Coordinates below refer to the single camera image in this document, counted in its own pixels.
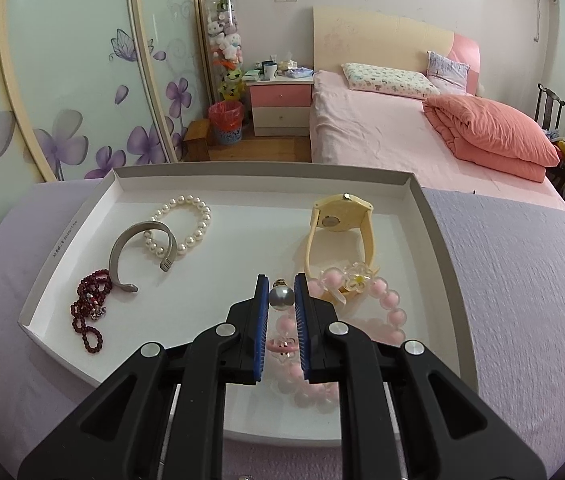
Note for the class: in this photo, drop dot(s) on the white mug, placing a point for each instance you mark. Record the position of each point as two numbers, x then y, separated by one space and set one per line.
269 69

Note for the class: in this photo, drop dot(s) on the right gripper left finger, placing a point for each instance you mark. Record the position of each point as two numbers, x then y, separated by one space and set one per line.
161 413

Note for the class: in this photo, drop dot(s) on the dark wooden chair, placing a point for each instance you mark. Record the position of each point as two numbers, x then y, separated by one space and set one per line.
548 108

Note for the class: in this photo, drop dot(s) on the floral sliding wardrobe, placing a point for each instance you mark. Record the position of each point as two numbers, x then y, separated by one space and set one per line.
87 86

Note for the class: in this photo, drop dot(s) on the red waste bin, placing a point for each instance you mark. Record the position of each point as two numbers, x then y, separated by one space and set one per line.
226 119

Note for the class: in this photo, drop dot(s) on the pink white nightstand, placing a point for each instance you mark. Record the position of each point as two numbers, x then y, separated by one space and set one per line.
280 107

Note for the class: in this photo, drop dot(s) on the clear tube of plush toys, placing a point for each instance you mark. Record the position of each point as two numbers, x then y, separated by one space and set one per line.
224 47

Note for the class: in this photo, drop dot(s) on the beige pink headboard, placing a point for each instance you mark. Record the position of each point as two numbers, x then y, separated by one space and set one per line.
343 35

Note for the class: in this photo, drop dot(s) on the small wooden stool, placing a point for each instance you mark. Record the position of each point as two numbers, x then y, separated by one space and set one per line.
197 142

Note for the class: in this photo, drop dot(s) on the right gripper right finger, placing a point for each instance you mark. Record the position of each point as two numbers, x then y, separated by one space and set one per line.
403 412

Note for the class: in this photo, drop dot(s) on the purple patterned pillow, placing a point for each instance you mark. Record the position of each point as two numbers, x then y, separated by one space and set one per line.
446 75

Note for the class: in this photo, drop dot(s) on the floral white pillow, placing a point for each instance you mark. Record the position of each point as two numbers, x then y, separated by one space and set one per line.
388 81

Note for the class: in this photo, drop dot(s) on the grey cuff bangle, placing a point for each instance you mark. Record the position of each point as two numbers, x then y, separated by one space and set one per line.
127 252

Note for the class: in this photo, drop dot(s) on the grey cardboard tray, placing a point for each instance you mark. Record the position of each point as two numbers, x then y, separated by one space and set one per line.
260 221

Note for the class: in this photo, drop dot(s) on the large pearl pendant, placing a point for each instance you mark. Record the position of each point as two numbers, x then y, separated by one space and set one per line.
281 296

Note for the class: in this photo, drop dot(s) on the yellow wrist watch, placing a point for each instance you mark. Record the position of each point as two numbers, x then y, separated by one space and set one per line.
342 213

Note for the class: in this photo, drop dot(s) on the folded coral duvet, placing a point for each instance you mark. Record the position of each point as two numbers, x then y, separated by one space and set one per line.
492 135

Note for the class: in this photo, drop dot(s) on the bed with pink sheet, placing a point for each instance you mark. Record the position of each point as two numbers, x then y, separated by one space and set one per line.
365 129

